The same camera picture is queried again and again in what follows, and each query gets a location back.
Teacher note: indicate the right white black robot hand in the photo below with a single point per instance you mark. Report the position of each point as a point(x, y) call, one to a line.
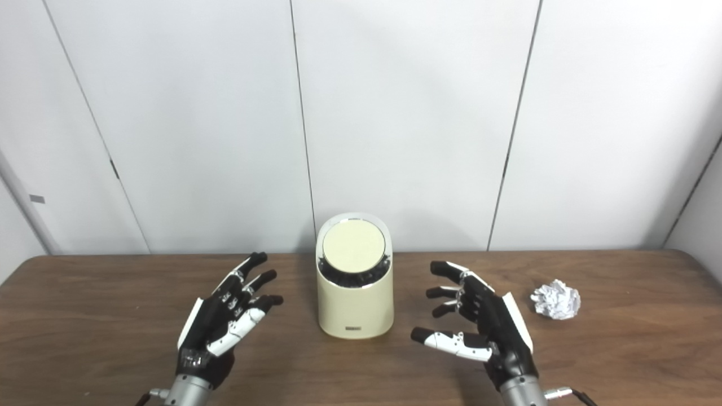
point(502, 332)

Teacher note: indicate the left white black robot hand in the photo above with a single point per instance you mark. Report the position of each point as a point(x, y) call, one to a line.
point(206, 330)

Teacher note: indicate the white paper ball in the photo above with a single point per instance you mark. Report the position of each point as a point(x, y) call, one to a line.
point(555, 300)

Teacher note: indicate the cream round bin lid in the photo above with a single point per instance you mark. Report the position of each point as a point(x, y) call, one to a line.
point(354, 245)

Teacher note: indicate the cream-colored bin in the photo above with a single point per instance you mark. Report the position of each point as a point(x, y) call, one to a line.
point(355, 307)

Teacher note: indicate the black bin liner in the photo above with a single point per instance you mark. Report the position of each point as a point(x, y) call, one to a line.
point(355, 279)

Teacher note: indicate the black wall panel hinge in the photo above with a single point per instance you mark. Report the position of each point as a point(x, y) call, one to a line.
point(114, 169)

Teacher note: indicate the small grey wall tag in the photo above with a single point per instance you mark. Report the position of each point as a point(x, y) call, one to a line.
point(37, 199)

